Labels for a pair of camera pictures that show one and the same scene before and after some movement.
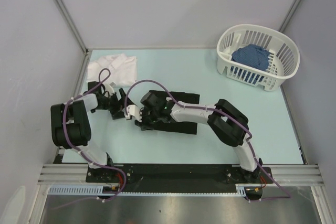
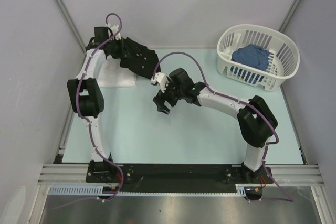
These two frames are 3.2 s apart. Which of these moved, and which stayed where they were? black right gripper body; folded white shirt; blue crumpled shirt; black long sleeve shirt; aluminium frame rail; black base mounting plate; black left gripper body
Moved: black left gripper body; black long sleeve shirt; black right gripper body
Stayed: black base mounting plate; folded white shirt; aluminium frame rail; blue crumpled shirt
